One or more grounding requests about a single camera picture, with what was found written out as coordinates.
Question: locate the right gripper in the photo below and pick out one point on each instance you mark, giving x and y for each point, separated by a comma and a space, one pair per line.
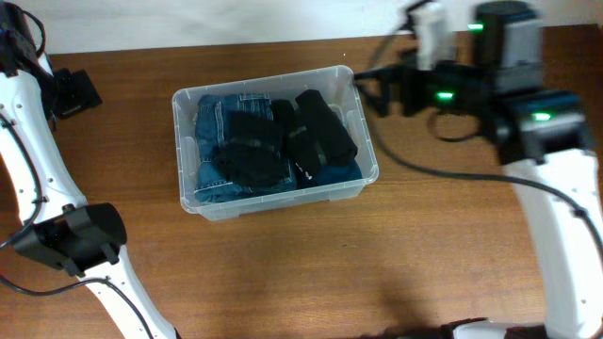
415, 100

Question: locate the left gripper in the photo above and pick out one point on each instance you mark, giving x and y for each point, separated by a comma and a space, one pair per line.
75, 94

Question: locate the black garment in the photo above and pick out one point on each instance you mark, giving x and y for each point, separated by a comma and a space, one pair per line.
250, 155
314, 136

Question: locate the clear plastic storage bin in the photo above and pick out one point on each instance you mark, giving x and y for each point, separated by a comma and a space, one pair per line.
335, 84

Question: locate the blue garment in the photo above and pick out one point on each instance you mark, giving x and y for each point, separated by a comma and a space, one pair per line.
330, 175

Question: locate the dark blue jeans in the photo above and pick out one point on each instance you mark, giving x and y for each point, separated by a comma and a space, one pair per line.
212, 131

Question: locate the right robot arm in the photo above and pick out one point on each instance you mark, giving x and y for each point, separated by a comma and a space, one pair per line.
543, 143

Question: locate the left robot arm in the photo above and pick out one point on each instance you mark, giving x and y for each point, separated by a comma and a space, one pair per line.
60, 229

